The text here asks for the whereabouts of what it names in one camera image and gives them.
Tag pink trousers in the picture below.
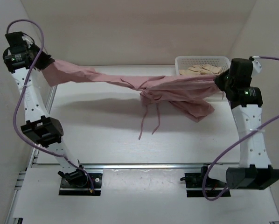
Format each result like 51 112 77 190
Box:
42 58 226 140

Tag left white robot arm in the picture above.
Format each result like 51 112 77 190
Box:
3 32 90 188

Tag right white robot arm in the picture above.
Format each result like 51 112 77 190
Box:
200 58 279 190

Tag beige trousers in basket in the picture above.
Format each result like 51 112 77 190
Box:
179 64 222 76

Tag white plastic basket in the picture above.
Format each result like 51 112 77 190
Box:
175 56 230 76

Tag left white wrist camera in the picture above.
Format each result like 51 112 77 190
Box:
22 35 35 48

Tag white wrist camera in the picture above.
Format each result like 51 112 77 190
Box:
249 56 262 77
22 35 35 48

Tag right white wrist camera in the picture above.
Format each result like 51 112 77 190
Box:
249 56 262 77

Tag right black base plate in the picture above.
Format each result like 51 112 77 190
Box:
180 173 225 198

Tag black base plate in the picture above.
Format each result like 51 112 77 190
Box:
58 169 103 196
180 173 225 198

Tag front aluminium rail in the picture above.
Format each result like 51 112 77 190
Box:
83 162 240 170

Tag aluminium rail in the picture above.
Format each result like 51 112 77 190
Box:
5 86 57 224
83 162 240 170

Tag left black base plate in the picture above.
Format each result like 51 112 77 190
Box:
58 169 103 196

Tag left aluminium rail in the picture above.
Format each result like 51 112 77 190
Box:
5 86 57 224

